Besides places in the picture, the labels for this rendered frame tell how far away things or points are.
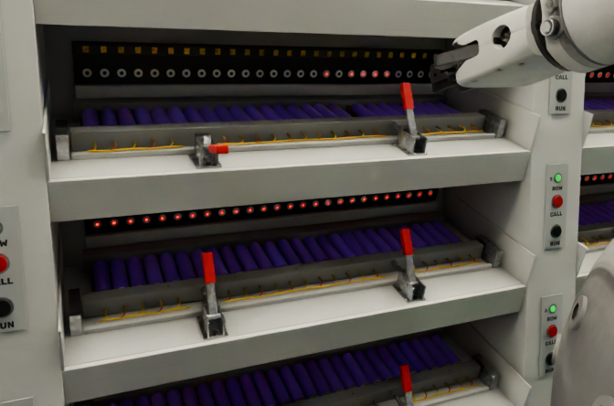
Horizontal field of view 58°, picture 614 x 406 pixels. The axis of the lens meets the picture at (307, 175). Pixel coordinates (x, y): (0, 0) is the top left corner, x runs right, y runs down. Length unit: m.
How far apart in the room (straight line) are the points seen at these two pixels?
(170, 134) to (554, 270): 0.57
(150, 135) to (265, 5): 0.19
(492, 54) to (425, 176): 0.24
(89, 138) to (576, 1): 0.48
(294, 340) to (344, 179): 0.20
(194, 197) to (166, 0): 0.20
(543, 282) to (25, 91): 0.70
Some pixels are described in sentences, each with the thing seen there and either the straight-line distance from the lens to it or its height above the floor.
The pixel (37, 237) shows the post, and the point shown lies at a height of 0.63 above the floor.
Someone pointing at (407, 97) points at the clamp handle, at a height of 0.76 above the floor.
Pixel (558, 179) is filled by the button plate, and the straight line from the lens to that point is 0.86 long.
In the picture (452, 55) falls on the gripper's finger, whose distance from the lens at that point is 0.57.
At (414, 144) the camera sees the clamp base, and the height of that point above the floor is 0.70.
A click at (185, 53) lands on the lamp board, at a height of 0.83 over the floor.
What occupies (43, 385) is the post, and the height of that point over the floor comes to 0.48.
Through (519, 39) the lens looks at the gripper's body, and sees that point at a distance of 0.52.
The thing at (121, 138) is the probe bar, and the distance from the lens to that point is 0.65.
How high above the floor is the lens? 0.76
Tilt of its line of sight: 7 degrees down
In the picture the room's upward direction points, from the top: 1 degrees counter-clockwise
